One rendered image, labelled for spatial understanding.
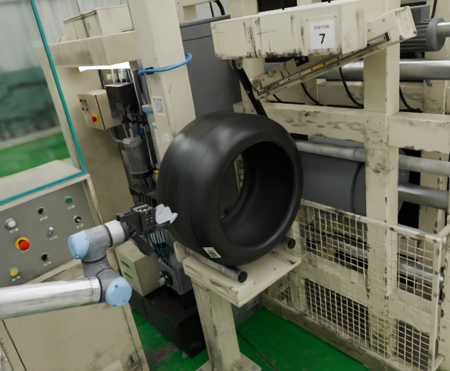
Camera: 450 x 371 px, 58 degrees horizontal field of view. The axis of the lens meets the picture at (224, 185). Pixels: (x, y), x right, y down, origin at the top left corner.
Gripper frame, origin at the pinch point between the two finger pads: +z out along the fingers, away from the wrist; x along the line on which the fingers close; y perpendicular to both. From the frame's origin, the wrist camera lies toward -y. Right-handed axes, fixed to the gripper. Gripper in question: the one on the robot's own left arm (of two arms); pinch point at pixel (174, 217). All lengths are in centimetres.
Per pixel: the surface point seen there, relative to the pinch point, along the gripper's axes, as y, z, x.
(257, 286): -36.3, 27.6, -10.3
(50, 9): 160, 274, 868
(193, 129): 26.9, 15.8, 5.9
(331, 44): 52, 42, -34
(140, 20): 66, 15, 31
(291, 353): -112, 73, 13
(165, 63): 50, 19, 25
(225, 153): 20.9, 15.5, -11.7
